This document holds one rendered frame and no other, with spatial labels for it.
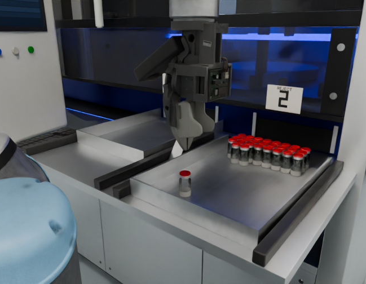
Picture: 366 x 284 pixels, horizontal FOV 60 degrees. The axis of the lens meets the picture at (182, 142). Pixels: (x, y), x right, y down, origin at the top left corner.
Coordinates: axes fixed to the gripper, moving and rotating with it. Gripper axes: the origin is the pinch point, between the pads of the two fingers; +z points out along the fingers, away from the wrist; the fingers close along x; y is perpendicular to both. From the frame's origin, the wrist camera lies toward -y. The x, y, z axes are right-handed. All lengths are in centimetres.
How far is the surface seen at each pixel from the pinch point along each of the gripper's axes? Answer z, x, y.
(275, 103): -2.3, 31.1, 3.6
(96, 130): 8.6, 11.6, -41.2
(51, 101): 7, 20, -80
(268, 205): 10.3, 6.3, 14.4
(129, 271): 79, 32, -54
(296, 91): -5.9, 31.1, 8.3
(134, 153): 8.3, 5.3, -18.6
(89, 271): 98, 33, -87
